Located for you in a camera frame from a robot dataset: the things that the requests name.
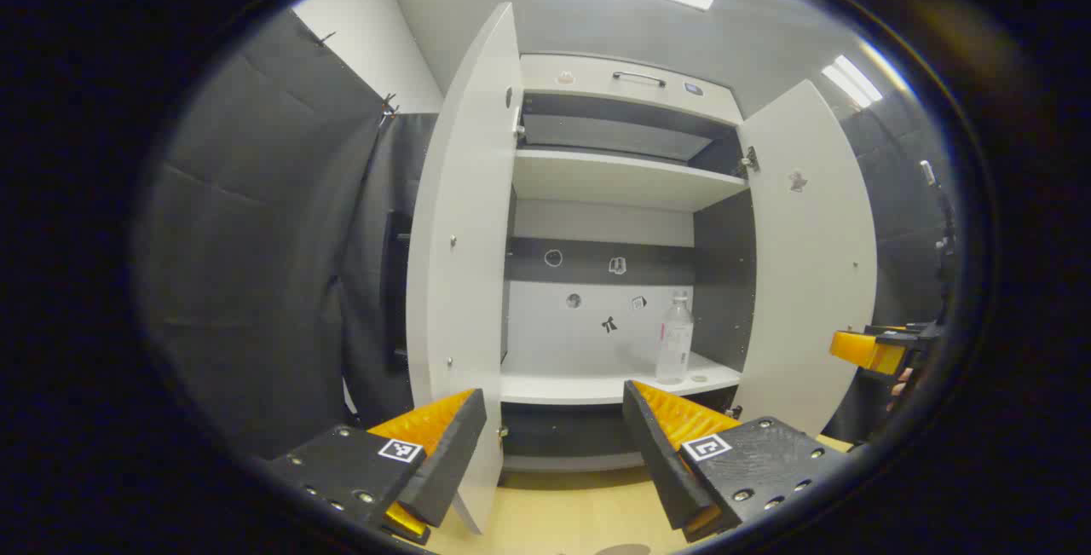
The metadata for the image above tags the black backdrop cloth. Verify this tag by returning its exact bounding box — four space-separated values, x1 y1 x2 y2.
136 8 960 462

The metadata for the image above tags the white cabinet door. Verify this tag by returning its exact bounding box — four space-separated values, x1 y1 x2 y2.
733 79 879 438
406 3 523 535

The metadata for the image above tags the dark upright pole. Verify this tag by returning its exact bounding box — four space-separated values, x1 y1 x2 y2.
919 159 957 326

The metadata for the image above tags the clear plastic bottle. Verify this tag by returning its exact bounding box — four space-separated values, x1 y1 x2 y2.
655 291 695 385

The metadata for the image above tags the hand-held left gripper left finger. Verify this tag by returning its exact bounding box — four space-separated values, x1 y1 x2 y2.
271 388 488 546

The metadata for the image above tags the black door handle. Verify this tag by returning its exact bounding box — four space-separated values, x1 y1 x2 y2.
384 212 413 373

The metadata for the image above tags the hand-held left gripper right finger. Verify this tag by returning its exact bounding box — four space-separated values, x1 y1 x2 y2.
622 380 853 543

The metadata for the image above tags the white cabinet drawer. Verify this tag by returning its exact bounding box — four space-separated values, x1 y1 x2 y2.
520 54 744 125

